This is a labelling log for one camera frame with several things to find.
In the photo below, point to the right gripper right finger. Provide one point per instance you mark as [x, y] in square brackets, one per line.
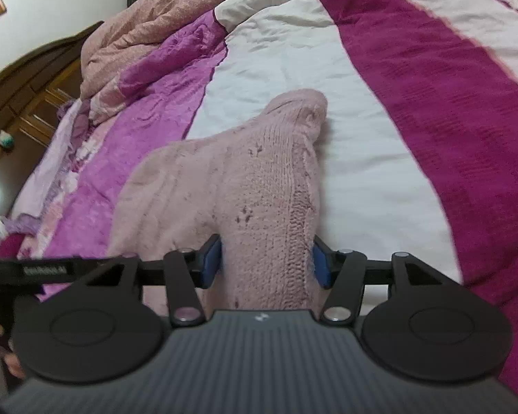
[410, 318]

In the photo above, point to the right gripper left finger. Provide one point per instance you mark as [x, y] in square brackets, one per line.
[115, 314]

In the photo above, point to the pink knitted sweater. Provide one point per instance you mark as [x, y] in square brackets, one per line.
[256, 186]

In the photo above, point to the magenta white striped bedspread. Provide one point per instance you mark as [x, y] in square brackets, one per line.
[418, 151]

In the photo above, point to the dusty pink quilt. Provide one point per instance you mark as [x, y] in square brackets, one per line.
[131, 35]

